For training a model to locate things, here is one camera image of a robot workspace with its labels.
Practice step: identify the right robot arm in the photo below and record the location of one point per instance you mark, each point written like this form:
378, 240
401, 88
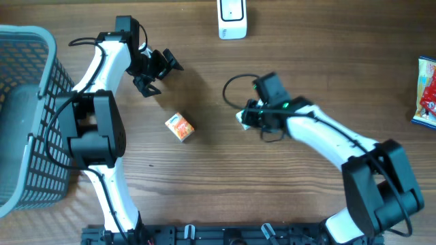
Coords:
381, 190

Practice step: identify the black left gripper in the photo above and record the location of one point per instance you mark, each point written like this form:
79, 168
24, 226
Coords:
163, 67

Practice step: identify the orange tissue pack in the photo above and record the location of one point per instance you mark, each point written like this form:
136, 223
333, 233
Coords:
179, 126

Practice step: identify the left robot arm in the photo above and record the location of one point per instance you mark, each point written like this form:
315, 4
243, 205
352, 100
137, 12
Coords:
92, 130

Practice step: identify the white barcode scanner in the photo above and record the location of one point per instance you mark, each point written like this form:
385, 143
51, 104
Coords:
232, 19

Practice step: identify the red candy bag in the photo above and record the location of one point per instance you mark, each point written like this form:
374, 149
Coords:
428, 97

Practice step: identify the grey plastic mesh basket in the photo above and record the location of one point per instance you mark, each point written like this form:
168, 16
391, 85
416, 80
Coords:
31, 78

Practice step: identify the teal tissue pack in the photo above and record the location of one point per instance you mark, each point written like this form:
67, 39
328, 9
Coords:
239, 117

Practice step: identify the yellow snack bag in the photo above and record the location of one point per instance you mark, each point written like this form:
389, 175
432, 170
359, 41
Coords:
426, 68

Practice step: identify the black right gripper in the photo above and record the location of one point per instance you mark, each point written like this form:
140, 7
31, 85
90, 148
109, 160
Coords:
250, 107

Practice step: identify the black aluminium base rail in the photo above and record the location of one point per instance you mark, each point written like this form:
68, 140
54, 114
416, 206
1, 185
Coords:
292, 234

